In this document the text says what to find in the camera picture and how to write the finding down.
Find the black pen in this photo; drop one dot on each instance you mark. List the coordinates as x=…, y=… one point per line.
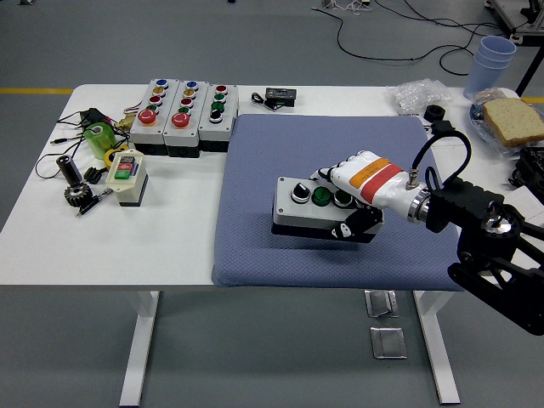
x=91, y=205

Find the dark metal cylinder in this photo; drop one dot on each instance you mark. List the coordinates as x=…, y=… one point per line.
x=70, y=172

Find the black bevel gear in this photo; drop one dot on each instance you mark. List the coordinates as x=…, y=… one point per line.
x=78, y=196

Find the black digital meter module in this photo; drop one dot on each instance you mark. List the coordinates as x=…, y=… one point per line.
x=281, y=97

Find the yellow tape roll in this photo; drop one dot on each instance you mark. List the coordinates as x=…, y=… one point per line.
x=109, y=156

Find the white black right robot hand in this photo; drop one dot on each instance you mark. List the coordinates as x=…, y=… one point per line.
x=374, y=176

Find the blue-grey quilted mat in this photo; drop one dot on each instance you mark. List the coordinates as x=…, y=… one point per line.
x=263, y=140

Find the bread slice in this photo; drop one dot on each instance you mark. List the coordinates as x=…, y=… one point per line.
x=514, y=121

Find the grey five-button control box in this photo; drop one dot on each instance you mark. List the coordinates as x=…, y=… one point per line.
x=146, y=134
x=180, y=135

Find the brass fitting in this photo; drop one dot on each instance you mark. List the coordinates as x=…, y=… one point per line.
x=125, y=123

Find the black servo motor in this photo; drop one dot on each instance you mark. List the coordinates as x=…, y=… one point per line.
x=442, y=126

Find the grey four-control button box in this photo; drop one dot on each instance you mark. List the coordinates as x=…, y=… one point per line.
x=214, y=129
x=297, y=214

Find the stack of blue cups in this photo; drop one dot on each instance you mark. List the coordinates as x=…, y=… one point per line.
x=484, y=72

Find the green translucent roll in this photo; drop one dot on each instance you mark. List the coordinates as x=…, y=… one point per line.
x=102, y=142

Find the clear plastic bag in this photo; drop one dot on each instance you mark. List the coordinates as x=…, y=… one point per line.
x=418, y=95

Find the white switch box green red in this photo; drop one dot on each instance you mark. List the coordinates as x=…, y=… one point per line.
x=127, y=187

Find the small black toothed part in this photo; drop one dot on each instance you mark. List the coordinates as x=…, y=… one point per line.
x=93, y=175

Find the white table leg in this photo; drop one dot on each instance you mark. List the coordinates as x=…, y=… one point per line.
x=438, y=348
x=138, y=353

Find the white cardboard box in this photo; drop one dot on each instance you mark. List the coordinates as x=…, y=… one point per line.
x=525, y=200

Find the metal floor socket plate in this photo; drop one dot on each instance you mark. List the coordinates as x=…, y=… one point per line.
x=380, y=304
x=387, y=343

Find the black power module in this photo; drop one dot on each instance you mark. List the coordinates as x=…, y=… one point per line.
x=94, y=117

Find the aluminium frame stand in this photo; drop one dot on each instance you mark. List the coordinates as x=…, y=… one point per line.
x=510, y=17

